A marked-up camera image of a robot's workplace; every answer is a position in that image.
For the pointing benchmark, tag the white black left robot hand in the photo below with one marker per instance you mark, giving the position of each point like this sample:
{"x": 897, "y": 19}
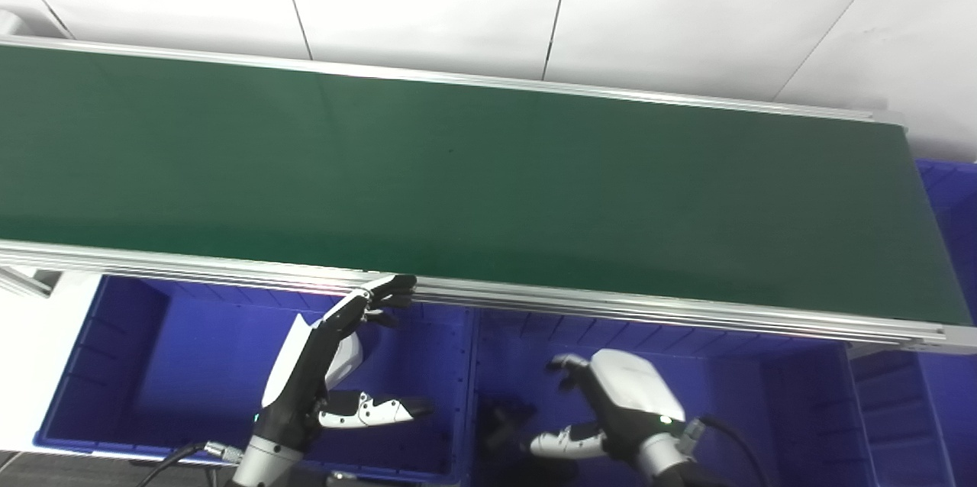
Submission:
{"x": 301, "y": 380}

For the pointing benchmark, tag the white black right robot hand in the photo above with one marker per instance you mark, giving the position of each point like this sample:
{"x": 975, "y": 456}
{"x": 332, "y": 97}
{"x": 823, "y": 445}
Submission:
{"x": 630, "y": 395}

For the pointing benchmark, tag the black flanged machine part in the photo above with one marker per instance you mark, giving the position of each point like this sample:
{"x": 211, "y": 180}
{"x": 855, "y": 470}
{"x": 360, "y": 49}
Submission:
{"x": 505, "y": 426}

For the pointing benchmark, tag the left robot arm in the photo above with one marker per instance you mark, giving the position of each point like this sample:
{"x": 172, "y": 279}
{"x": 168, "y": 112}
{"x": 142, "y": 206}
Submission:
{"x": 263, "y": 464}

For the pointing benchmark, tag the blue plastic bin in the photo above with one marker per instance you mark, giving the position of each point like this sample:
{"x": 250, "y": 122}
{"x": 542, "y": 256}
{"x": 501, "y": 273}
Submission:
{"x": 191, "y": 372}
{"x": 748, "y": 411}
{"x": 939, "y": 411}

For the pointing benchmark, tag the green conveyor belt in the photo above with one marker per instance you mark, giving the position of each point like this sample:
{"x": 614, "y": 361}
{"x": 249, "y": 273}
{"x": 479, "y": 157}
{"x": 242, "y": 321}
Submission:
{"x": 488, "y": 189}

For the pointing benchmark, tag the aluminium conveyor support leg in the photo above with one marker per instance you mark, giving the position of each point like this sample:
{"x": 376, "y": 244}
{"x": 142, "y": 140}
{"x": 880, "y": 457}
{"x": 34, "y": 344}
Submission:
{"x": 23, "y": 281}

